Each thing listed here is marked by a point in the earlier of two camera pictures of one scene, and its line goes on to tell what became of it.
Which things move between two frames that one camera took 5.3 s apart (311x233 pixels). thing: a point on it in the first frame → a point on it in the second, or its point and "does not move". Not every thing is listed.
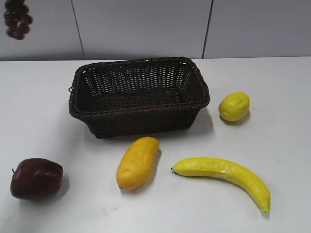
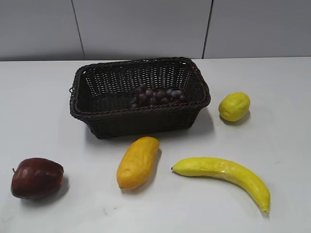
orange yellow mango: (135, 168) does not move
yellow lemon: (234, 106) does not move
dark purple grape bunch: (16, 19) → (146, 97)
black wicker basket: (138, 96) does not move
